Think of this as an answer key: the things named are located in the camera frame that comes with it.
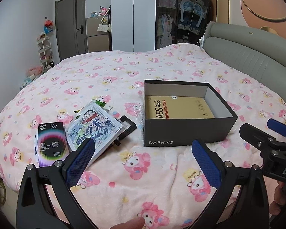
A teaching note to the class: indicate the grey green bed headboard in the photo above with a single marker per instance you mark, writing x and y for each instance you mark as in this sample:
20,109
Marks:
252,52

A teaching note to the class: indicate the pink printed blanket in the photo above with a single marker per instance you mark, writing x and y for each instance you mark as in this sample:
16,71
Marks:
157,64

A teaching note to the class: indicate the clear bubble wrap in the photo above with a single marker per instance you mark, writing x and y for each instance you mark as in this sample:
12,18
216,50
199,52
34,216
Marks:
138,121

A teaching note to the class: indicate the white handbag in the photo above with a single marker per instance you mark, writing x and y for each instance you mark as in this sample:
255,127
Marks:
103,27

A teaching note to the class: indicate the blue plush toy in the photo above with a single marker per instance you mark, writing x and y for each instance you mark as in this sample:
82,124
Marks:
187,6

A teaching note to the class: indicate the beige cabinet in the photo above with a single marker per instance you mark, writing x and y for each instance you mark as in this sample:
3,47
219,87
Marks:
97,40

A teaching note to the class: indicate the person's left hand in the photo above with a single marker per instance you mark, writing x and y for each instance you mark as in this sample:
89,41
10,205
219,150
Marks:
131,223

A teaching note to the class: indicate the pastel storage boxes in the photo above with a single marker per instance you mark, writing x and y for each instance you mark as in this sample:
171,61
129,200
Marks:
29,80

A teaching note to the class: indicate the pink fluffy basket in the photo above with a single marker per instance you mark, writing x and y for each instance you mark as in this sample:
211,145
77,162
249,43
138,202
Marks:
35,71

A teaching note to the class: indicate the grey door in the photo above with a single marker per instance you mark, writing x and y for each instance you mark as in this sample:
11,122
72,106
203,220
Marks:
69,28

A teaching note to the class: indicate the pink plush toy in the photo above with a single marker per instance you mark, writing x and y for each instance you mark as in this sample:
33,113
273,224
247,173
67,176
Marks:
103,10

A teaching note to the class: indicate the black rainbow print box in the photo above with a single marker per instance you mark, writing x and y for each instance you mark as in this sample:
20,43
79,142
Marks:
52,143

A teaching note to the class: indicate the dark grey shoebox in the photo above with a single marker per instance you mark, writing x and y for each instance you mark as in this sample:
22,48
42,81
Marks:
181,131

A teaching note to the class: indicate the round orange wall decoration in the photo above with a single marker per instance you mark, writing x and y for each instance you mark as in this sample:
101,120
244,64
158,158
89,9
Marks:
255,21

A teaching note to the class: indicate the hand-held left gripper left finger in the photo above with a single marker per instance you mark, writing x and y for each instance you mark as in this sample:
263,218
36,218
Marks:
82,162

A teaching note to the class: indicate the white wardrobe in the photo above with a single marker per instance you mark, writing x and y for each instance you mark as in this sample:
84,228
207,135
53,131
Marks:
124,16

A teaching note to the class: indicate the white shelf rack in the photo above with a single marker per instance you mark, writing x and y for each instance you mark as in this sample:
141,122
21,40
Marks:
45,52

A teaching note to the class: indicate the small black frame box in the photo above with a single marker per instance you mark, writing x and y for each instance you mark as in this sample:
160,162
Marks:
131,122

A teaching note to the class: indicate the pink and blue wall plush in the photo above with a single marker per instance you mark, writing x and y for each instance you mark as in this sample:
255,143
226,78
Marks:
48,26

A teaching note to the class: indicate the person's right hand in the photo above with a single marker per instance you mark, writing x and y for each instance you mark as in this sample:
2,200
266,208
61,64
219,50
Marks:
279,196

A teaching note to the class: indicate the white charger plug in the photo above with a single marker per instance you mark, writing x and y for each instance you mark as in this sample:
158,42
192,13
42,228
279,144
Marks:
201,41

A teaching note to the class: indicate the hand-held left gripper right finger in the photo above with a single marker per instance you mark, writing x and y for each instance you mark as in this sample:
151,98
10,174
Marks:
206,164

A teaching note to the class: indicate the glass display cabinet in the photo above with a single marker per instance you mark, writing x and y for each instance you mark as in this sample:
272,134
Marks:
166,16

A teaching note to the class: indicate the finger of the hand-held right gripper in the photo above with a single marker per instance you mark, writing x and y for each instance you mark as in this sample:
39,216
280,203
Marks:
277,125
252,131

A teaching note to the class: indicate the yellow screen protector packet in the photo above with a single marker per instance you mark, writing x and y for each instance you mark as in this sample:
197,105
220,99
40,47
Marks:
181,107

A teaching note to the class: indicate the cartoon diamond art packet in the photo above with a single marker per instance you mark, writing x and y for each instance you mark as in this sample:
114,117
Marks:
93,128

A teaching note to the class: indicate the small white tag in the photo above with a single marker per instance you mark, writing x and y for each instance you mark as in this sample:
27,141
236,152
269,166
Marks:
110,108

